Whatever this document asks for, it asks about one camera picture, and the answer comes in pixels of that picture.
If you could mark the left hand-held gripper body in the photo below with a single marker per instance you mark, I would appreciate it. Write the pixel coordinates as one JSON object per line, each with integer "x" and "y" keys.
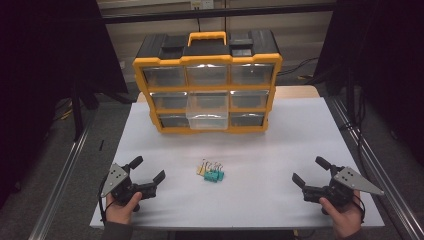
{"x": 115, "y": 180}

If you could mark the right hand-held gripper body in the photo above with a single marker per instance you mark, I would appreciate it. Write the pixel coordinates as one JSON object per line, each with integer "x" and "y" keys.
{"x": 350, "y": 181}

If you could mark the cream binder clip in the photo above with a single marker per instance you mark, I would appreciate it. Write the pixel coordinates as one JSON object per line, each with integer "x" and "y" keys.
{"x": 207, "y": 167}
{"x": 200, "y": 170}

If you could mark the teal small block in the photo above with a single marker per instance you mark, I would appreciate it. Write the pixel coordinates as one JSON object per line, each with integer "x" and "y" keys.
{"x": 210, "y": 176}

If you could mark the teal binder clip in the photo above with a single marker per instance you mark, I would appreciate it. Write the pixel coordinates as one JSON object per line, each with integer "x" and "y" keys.
{"x": 220, "y": 175}

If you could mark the clear plastic drawer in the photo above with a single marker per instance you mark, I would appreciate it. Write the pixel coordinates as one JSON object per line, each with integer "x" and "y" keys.
{"x": 207, "y": 115}

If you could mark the yellow and black drawer organizer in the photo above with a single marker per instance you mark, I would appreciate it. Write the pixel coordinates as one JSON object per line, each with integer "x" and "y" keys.
{"x": 206, "y": 60}

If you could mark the person's left hand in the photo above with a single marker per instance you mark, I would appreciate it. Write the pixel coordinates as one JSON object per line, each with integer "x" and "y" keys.
{"x": 120, "y": 213}

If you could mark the person's right hand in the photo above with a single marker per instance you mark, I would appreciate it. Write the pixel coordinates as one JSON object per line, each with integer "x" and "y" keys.
{"x": 346, "y": 220}

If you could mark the white table sheet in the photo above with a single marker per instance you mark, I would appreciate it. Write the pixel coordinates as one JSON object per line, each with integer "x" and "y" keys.
{"x": 260, "y": 186}

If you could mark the black stand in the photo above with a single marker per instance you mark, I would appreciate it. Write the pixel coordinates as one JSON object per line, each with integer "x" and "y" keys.
{"x": 77, "y": 113}

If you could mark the grid of clear organizer drawers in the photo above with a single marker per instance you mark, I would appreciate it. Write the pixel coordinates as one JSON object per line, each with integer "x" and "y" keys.
{"x": 165, "y": 76}

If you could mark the black curtain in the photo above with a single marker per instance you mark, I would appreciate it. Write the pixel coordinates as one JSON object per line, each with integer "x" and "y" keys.
{"x": 383, "y": 60}
{"x": 40, "y": 66}

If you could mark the black horizontal bar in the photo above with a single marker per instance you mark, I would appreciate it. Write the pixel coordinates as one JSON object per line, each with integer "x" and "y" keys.
{"x": 213, "y": 13}

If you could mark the metal floor rail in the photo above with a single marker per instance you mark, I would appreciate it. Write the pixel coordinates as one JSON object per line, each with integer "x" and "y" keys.
{"x": 376, "y": 160}
{"x": 63, "y": 173}

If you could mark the white wall outlet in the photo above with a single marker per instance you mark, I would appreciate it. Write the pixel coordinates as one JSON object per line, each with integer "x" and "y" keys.
{"x": 201, "y": 4}

